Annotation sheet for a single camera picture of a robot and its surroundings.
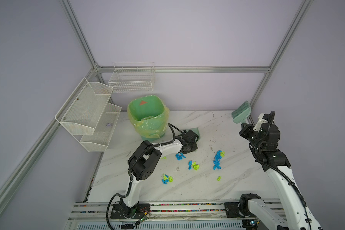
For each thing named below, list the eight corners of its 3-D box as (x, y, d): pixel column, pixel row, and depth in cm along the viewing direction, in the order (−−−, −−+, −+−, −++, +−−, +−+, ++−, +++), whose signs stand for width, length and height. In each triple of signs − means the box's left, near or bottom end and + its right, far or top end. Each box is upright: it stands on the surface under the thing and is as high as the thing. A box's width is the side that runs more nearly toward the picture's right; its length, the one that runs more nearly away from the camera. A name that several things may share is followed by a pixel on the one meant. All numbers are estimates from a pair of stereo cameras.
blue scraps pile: (210, 168, 91) (211, 167, 89) (216, 150, 99) (216, 149, 98) (219, 171, 89) (220, 170, 88) (224, 153, 98) (225, 152, 96)
